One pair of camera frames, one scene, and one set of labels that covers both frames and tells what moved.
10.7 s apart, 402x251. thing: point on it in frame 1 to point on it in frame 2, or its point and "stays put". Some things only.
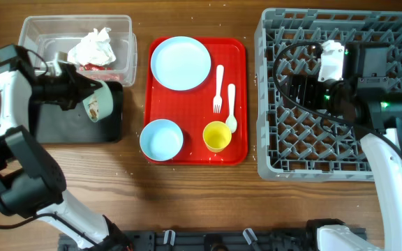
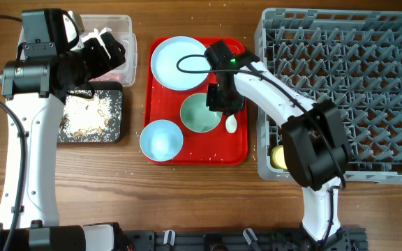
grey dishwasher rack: x=299 y=144 stays put
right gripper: x=308 y=83 to x=214 y=104
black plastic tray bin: x=51 y=124 stays put
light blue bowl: x=161 y=140 stays put
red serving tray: x=222 y=97 stays put
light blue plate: x=181 y=63 stays put
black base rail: x=209 y=240 stays put
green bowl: x=99 y=106 to x=196 y=115
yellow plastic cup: x=217 y=135 to x=278 y=157
